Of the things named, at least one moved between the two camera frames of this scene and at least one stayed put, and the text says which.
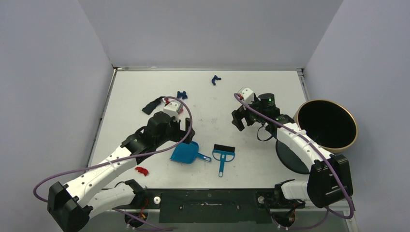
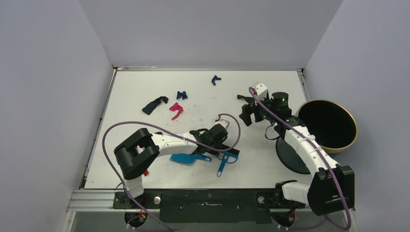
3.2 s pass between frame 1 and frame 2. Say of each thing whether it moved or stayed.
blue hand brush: moved
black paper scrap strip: stayed
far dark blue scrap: stayed
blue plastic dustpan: stayed
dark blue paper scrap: stayed
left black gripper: moved
